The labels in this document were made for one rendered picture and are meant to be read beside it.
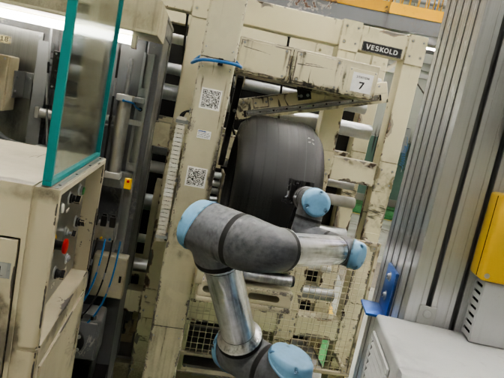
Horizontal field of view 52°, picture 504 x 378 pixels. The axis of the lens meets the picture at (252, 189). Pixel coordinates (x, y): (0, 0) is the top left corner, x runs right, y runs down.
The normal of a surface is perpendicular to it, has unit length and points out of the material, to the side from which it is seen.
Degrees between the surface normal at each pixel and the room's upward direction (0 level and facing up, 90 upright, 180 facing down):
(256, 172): 69
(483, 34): 90
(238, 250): 91
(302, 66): 90
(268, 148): 49
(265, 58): 90
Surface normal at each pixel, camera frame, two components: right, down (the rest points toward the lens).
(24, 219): 0.10, 0.18
